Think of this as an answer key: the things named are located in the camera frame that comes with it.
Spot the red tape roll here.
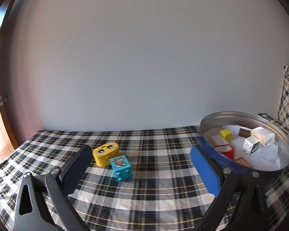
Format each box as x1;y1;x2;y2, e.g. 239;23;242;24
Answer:
214;144;235;160

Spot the brown wooden card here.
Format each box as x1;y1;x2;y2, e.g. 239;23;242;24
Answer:
234;157;253;169

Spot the white paper liner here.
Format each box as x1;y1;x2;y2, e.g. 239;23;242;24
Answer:
203;125;281;171

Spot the round metal cookie tin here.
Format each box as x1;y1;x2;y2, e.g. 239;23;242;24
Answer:
199;111;289;183

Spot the white cardboard box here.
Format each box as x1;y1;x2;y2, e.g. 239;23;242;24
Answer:
251;126;275;146

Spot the teal bear toy brick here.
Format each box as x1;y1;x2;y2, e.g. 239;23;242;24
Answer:
109;155;133;182

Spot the brown wooden comb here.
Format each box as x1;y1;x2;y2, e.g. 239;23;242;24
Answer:
238;128;251;138

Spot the white toy brick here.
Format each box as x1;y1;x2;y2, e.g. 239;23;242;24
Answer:
243;136;260;155

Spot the yellow wooden cube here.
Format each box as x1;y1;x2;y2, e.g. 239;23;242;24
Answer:
219;129;232;142

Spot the yellow face toy brick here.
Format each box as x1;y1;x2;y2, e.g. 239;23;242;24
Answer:
93;142;120;167

